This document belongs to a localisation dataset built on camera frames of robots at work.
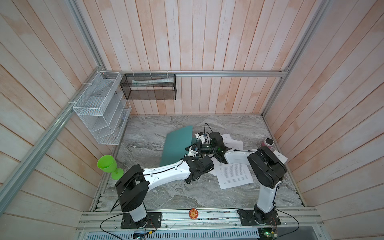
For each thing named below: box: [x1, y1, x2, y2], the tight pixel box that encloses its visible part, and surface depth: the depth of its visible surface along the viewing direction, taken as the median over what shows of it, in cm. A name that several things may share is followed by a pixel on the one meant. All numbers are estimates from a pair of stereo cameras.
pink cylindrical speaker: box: [262, 137, 275, 149], surface depth 100 cm
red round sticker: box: [188, 208, 199, 220], surface depth 78 cm
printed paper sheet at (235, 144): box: [220, 135, 243, 150], surface depth 106 cm
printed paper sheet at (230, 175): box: [213, 162, 254, 190], surface depth 90 cm
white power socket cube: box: [273, 150, 288, 165], surface depth 95 cm
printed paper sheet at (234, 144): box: [220, 133, 243, 150], surface depth 106 cm
